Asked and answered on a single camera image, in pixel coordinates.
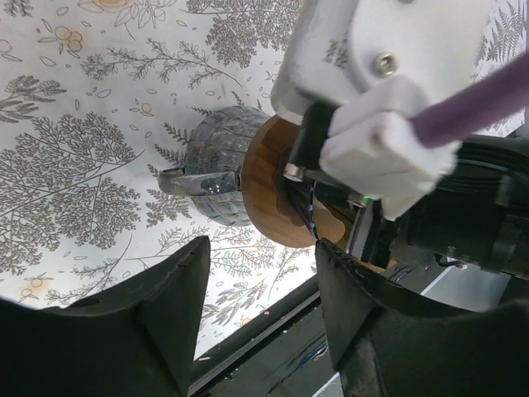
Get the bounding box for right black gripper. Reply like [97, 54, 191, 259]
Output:
[346, 136, 528, 277]

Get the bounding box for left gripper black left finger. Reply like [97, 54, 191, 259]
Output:
[1, 237, 210, 396]

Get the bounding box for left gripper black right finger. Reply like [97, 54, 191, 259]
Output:
[315, 239, 528, 396]

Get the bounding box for brown paper coffee filter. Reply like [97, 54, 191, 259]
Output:
[274, 148, 398, 274]

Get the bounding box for brown wooden dripper ring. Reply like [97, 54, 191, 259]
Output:
[240, 115, 356, 249]

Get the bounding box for clear glass server pitcher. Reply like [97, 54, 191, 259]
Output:
[158, 105, 270, 227]

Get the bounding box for floral patterned table mat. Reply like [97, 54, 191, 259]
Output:
[1, 1, 316, 361]

